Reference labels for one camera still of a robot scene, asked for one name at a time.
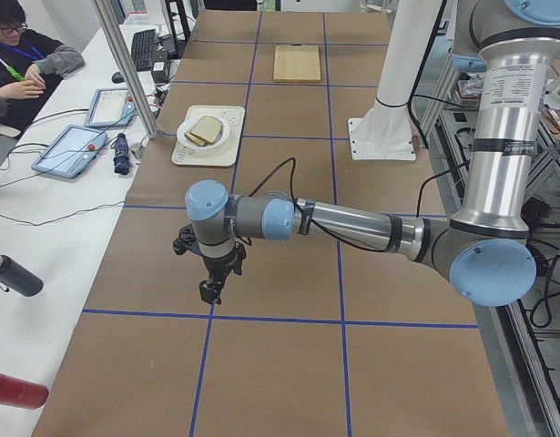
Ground black camera cable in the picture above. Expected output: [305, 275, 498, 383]
[242, 157, 399, 254]

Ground far teach pendant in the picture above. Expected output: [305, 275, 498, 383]
[84, 88, 137, 128]

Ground black bottle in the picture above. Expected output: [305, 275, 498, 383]
[0, 254, 44, 297]

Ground red bottle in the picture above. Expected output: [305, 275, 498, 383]
[0, 373, 49, 410]

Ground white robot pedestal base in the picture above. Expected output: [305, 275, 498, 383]
[348, 0, 446, 161]

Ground teach pendant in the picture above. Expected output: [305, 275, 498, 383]
[31, 125, 107, 179]
[84, 88, 137, 128]

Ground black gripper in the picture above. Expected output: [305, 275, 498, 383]
[199, 243, 247, 305]

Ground small black box on desk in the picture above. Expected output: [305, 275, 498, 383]
[151, 59, 170, 84]

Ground aluminium side frame rail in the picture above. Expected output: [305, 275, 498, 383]
[424, 45, 560, 437]

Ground seated person in black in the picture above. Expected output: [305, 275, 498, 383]
[0, 0, 85, 132]

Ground black keyboard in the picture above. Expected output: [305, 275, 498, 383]
[130, 29, 157, 71]

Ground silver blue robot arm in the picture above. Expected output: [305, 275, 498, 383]
[173, 1, 560, 307]

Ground black computer mouse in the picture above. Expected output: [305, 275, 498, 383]
[111, 72, 125, 84]

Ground wooden cutting board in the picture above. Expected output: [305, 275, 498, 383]
[273, 45, 321, 83]

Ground white bread slice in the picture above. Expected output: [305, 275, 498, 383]
[189, 116, 223, 144]

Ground cream bear serving tray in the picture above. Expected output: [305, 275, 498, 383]
[171, 105, 245, 168]

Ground small silver cup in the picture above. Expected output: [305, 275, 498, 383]
[130, 143, 144, 159]

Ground folded blue umbrella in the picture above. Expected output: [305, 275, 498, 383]
[113, 133, 131, 176]

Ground aluminium frame post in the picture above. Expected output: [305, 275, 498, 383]
[92, 0, 158, 139]

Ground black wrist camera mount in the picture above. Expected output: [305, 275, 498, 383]
[172, 224, 202, 256]

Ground bread slice under egg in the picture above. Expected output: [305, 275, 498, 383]
[185, 132, 219, 147]

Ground near teach pendant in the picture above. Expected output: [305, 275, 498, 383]
[31, 125, 107, 179]

